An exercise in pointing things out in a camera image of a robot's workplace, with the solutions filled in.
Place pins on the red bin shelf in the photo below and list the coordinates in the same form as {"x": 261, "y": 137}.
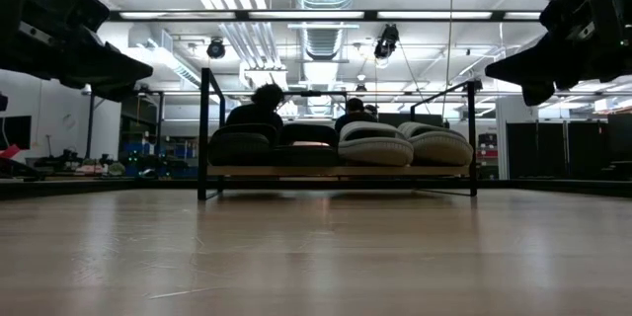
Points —
{"x": 488, "y": 150}

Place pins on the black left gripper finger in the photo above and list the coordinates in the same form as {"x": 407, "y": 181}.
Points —
{"x": 118, "y": 71}

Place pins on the pale grey foam slide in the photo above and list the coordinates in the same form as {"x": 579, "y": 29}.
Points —
{"x": 372, "y": 145}
{"x": 437, "y": 145}

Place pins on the black rubber slide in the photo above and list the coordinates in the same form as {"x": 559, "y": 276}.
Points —
{"x": 242, "y": 145}
{"x": 306, "y": 148}

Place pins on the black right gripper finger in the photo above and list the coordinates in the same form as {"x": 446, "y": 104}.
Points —
{"x": 543, "y": 69}

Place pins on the person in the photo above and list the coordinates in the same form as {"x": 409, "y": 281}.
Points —
{"x": 353, "y": 113}
{"x": 259, "y": 106}

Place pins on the wooden shelf with black frame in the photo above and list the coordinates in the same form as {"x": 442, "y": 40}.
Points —
{"x": 340, "y": 171}

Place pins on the black equipment cabinet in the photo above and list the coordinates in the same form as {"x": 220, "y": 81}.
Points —
{"x": 568, "y": 150}

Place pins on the cluttered low workbench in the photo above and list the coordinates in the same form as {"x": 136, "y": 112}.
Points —
{"x": 74, "y": 163}

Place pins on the black wall monitor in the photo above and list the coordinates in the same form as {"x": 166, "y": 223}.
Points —
{"x": 15, "y": 132}

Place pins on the black ceiling spotlight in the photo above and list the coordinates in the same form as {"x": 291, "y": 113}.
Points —
{"x": 478, "y": 84}
{"x": 215, "y": 49}
{"x": 386, "y": 42}

